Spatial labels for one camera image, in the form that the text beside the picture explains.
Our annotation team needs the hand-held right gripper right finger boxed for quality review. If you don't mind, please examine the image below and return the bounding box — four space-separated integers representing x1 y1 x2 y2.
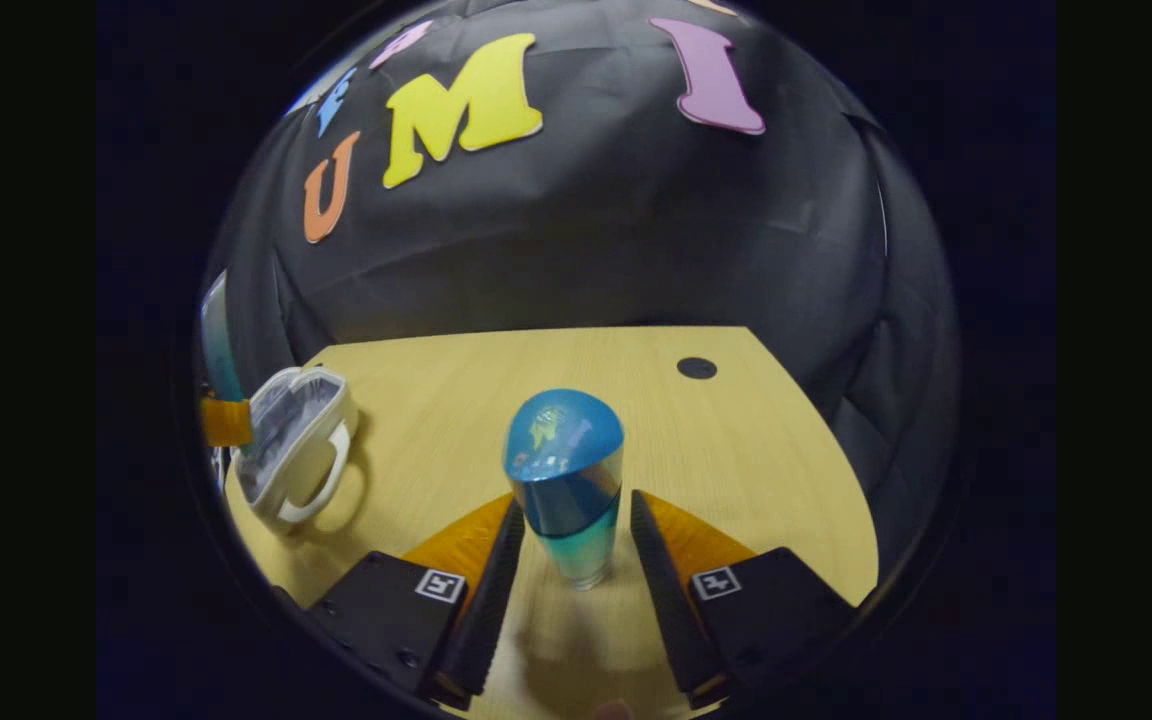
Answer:
629 490 857 701

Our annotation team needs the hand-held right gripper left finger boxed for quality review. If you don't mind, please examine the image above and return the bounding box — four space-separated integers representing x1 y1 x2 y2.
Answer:
311 495 527 701

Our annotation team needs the white suitcase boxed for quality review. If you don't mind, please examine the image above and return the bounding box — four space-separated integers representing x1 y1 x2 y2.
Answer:
234 365 359 531

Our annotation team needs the pale blue skin care tube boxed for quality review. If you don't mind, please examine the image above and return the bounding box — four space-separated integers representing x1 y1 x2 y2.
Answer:
199 270 245 403

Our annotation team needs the blue capped skin care bottle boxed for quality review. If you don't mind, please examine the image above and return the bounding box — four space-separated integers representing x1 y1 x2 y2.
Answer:
503 388 625 591

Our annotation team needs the black backdrop cloth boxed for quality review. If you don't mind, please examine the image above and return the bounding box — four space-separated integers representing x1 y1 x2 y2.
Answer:
198 0 962 581

